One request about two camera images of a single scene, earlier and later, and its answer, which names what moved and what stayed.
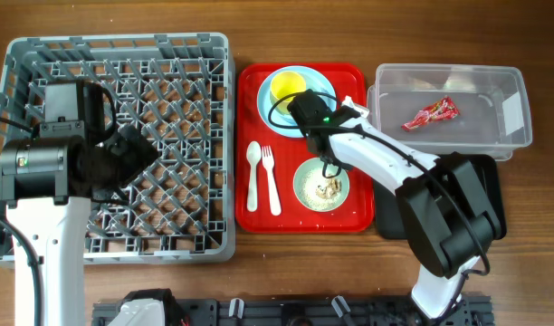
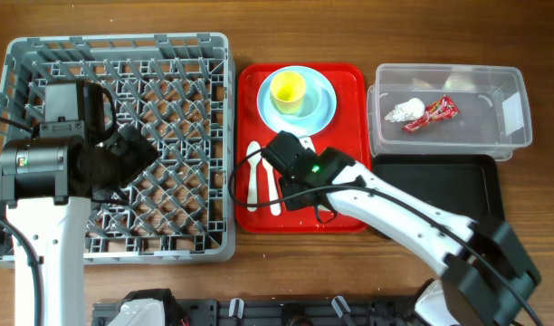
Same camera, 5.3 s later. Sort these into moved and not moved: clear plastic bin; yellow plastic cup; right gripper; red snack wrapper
Moved: right gripper
Not moved: red snack wrapper; yellow plastic cup; clear plastic bin
